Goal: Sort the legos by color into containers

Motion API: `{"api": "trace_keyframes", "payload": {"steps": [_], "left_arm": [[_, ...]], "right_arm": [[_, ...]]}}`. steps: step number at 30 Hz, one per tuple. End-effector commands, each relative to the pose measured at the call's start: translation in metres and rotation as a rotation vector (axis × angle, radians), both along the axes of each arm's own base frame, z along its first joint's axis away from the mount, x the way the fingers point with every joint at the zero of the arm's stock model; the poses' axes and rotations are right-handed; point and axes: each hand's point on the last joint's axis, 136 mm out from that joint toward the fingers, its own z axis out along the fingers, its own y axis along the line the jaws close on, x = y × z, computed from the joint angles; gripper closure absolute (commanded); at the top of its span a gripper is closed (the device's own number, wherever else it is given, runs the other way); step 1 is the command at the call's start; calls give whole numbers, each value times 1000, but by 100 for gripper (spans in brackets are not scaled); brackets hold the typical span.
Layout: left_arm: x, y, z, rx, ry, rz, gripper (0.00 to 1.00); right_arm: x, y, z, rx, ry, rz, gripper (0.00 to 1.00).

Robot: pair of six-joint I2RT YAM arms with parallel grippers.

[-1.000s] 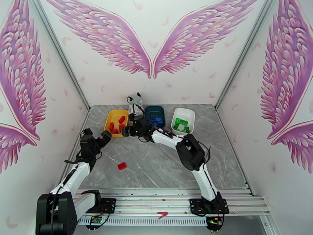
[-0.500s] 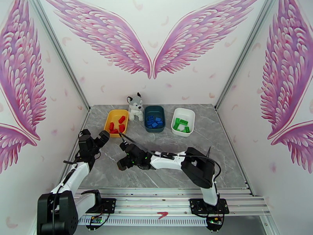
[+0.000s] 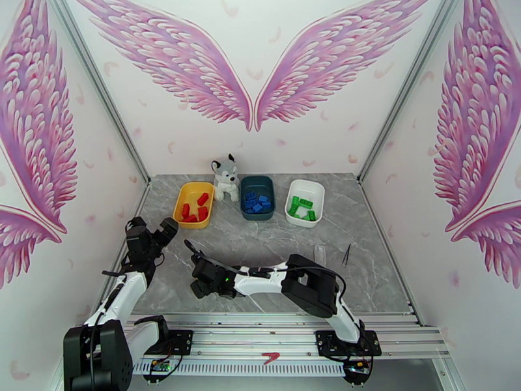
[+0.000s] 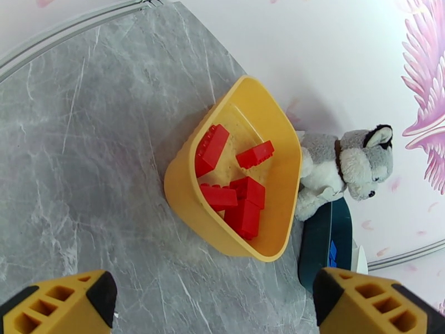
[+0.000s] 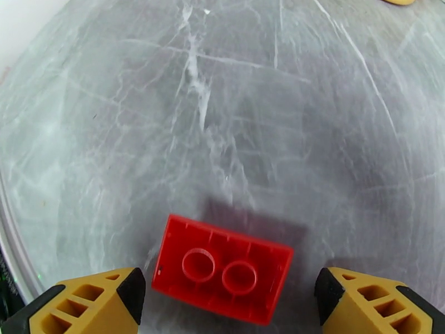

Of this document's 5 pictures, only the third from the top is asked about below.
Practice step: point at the red lego brick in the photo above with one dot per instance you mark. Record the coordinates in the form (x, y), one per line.
(189, 219)
(203, 214)
(186, 210)
(202, 198)

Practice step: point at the teal plastic container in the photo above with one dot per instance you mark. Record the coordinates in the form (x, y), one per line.
(256, 184)

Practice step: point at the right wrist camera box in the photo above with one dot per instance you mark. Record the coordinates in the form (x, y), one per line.
(203, 268)

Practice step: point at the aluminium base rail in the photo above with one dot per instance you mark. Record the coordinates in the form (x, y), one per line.
(252, 333)

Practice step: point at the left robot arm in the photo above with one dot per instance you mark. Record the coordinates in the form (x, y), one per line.
(122, 296)

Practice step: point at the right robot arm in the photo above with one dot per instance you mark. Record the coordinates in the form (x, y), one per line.
(260, 284)

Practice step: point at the aluminium table side rail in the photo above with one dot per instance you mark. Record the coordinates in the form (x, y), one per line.
(384, 239)
(138, 208)

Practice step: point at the black tweezers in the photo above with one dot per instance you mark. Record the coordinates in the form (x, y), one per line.
(346, 255)

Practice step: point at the aluminium frame post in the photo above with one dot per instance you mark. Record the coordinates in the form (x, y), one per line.
(99, 89)
(407, 88)

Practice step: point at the yellow plastic container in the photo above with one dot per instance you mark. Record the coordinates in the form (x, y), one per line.
(193, 190)

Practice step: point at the clear plastic ruler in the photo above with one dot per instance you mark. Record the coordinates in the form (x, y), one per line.
(320, 253)

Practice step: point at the husky plush toy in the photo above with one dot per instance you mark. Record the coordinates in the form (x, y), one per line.
(225, 178)

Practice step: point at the white plastic container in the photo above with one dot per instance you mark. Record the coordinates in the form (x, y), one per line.
(305, 190)

